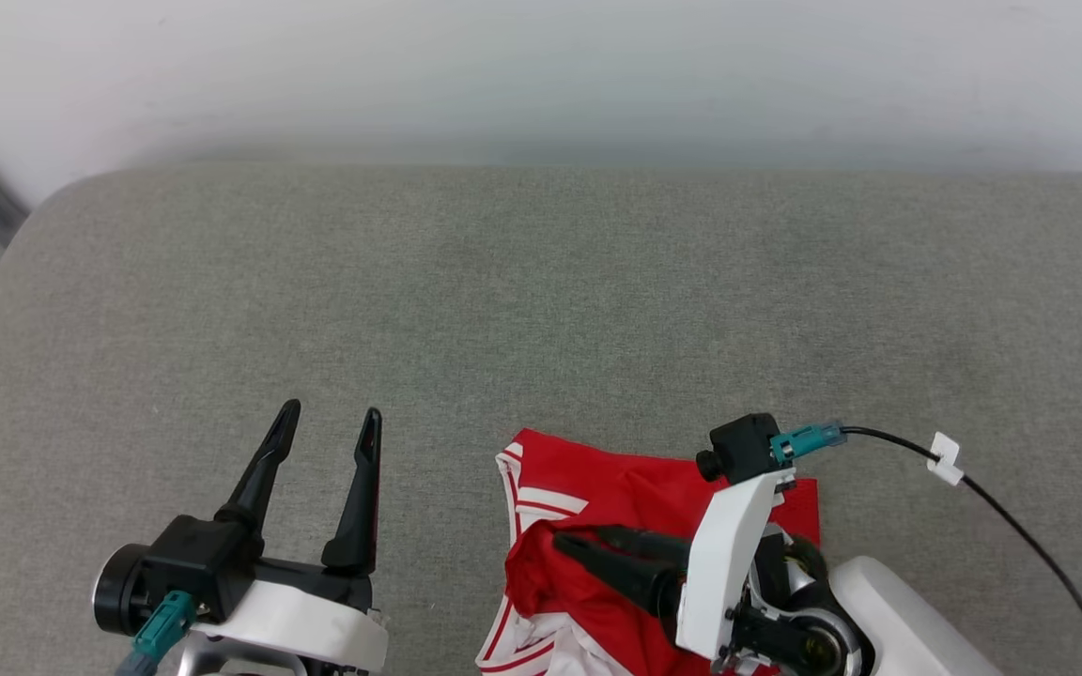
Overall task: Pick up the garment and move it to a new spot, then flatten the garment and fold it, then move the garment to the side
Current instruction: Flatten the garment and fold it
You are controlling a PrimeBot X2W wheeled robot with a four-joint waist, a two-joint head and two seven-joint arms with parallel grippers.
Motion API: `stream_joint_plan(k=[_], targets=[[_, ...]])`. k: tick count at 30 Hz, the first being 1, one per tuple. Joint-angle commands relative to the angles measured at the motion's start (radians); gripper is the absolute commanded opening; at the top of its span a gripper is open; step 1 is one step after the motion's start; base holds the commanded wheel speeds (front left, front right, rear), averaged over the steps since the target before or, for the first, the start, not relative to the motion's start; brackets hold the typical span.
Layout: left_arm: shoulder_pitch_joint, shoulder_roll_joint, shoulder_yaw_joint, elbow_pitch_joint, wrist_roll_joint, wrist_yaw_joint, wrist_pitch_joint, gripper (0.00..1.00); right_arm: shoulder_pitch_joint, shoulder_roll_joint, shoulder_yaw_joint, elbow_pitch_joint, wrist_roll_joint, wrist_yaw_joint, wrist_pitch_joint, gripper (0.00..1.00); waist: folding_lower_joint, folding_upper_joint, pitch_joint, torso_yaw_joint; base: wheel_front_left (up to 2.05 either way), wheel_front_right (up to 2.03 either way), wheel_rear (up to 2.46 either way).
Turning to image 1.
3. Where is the thin black cable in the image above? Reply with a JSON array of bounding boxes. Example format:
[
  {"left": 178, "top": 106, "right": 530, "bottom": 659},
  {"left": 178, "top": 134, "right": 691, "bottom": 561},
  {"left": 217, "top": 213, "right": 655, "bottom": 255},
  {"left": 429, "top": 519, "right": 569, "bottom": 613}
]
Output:
[{"left": 840, "top": 425, "right": 1082, "bottom": 676}]

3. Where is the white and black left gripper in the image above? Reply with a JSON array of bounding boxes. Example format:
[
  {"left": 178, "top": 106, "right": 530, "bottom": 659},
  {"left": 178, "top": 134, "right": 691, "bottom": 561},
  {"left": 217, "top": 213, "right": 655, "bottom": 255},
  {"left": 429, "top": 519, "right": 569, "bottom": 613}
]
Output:
[{"left": 184, "top": 400, "right": 391, "bottom": 673}]

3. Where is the white cable tag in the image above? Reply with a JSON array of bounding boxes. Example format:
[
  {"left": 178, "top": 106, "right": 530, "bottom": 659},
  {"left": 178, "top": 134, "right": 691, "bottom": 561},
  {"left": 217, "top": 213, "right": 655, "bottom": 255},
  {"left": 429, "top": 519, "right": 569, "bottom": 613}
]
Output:
[{"left": 927, "top": 431, "right": 966, "bottom": 487}]

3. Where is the teal cable connector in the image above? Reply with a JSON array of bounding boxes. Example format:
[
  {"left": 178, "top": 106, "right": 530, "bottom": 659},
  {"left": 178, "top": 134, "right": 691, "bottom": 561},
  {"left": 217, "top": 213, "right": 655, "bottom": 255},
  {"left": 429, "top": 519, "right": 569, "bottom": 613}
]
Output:
[
  {"left": 114, "top": 590, "right": 197, "bottom": 676},
  {"left": 770, "top": 422, "right": 848, "bottom": 467}
]

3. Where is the grey fabric sofa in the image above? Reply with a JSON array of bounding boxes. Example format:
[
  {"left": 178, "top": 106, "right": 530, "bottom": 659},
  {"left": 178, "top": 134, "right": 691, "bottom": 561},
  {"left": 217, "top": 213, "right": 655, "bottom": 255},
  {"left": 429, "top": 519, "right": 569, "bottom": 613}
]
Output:
[{"left": 0, "top": 161, "right": 1082, "bottom": 676}]

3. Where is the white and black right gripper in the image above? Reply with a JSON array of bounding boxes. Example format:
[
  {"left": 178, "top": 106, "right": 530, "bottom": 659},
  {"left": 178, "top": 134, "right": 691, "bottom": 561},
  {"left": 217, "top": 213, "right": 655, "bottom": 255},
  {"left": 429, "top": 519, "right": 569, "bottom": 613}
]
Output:
[{"left": 551, "top": 469, "right": 873, "bottom": 676}]

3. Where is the red and white garment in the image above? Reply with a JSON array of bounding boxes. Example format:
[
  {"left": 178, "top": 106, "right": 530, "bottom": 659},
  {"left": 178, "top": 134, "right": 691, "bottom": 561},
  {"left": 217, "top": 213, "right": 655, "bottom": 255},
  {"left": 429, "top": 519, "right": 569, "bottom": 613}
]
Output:
[{"left": 475, "top": 427, "right": 823, "bottom": 676}]

